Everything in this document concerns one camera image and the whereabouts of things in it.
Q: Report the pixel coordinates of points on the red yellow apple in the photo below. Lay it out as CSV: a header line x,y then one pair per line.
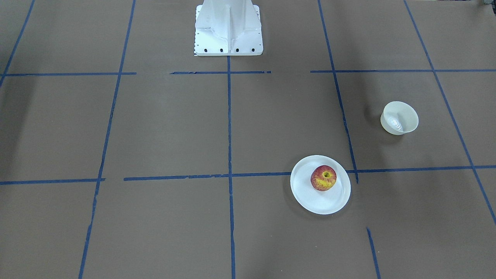
x,y
323,178

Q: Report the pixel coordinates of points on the white round plate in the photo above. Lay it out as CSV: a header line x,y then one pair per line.
x,y
328,202

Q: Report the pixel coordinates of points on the white pedestal column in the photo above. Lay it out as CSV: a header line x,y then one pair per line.
x,y
228,27

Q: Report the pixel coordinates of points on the white plastic bowl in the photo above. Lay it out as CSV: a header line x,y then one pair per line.
x,y
399,118

